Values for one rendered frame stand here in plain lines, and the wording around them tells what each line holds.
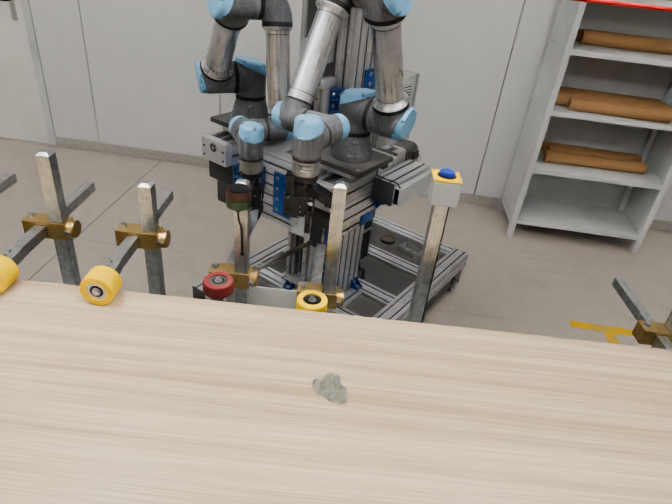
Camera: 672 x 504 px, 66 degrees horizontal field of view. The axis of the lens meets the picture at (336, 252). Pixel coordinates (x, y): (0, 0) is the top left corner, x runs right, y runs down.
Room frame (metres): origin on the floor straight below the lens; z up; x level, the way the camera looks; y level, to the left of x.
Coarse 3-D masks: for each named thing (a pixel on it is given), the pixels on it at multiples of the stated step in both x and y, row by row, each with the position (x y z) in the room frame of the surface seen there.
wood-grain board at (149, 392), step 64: (0, 320) 0.86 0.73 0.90; (64, 320) 0.88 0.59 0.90; (128, 320) 0.90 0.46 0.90; (192, 320) 0.93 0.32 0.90; (256, 320) 0.95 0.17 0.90; (320, 320) 0.98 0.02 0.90; (384, 320) 1.01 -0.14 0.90; (0, 384) 0.68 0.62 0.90; (64, 384) 0.70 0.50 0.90; (128, 384) 0.72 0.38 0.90; (192, 384) 0.73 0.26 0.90; (256, 384) 0.75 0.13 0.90; (384, 384) 0.79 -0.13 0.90; (448, 384) 0.82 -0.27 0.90; (512, 384) 0.84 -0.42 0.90; (576, 384) 0.86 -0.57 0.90; (640, 384) 0.88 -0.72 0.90; (0, 448) 0.54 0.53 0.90; (64, 448) 0.56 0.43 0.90; (128, 448) 0.57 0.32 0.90; (192, 448) 0.59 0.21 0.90; (256, 448) 0.60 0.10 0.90; (320, 448) 0.62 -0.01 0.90; (384, 448) 0.63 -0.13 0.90; (448, 448) 0.65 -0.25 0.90; (512, 448) 0.67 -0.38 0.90; (576, 448) 0.68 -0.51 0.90; (640, 448) 0.70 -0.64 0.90
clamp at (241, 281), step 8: (224, 264) 1.22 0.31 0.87; (232, 264) 1.22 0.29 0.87; (208, 272) 1.18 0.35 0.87; (232, 272) 1.18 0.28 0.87; (248, 272) 1.19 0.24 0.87; (256, 272) 1.20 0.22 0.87; (240, 280) 1.18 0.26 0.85; (248, 280) 1.18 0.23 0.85; (256, 280) 1.18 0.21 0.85; (240, 288) 1.18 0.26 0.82; (248, 288) 1.18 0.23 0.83
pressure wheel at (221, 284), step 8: (216, 272) 1.12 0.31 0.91; (224, 272) 1.13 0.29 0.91; (208, 280) 1.08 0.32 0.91; (216, 280) 1.09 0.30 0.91; (224, 280) 1.10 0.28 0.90; (232, 280) 1.10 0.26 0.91; (208, 288) 1.06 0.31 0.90; (216, 288) 1.05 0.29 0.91; (224, 288) 1.06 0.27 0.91; (232, 288) 1.08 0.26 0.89; (208, 296) 1.06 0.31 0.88; (216, 296) 1.05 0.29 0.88; (224, 296) 1.06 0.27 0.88
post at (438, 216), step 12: (432, 216) 1.19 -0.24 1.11; (444, 216) 1.19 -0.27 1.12; (432, 228) 1.19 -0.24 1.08; (444, 228) 1.20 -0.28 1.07; (432, 240) 1.19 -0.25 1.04; (432, 252) 1.19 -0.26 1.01; (420, 264) 1.20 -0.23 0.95; (432, 264) 1.19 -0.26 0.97; (420, 276) 1.19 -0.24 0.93; (432, 276) 1.20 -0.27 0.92; (420, 288) 1.19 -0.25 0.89; (420, 300) 1.19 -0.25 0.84; (420, 312) 1.19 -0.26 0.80
